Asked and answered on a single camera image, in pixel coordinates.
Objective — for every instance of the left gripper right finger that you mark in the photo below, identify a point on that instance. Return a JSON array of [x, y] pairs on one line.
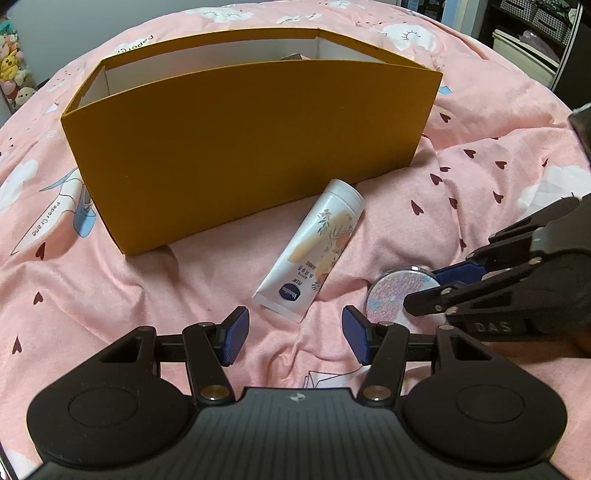
[[381, 346]]

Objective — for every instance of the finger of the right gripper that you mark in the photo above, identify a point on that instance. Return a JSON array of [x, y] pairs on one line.
[[507, 248], [510, 293]]

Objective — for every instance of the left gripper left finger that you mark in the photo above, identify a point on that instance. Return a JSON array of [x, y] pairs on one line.
[[209, 348]]

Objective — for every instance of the round glitter compact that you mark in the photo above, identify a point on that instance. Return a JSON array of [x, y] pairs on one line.
[[385, 299]]

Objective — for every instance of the white lotion tube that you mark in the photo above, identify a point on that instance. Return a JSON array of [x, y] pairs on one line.
[[303, 266]]

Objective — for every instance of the dark grey small box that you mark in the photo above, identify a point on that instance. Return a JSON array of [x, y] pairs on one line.
[[294, 56]]

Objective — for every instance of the pink printed bed quilt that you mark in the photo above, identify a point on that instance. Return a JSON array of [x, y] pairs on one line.
[[497, 147]]

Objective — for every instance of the orange cardboard box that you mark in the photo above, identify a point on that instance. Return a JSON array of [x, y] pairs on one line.
[[183, 135]]

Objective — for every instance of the storage shelf with baskets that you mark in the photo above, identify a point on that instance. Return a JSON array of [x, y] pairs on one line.
[[548, 40]]

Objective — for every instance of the hanging plush toy stack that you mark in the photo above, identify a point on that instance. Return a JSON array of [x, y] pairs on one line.
[[17, 83]]

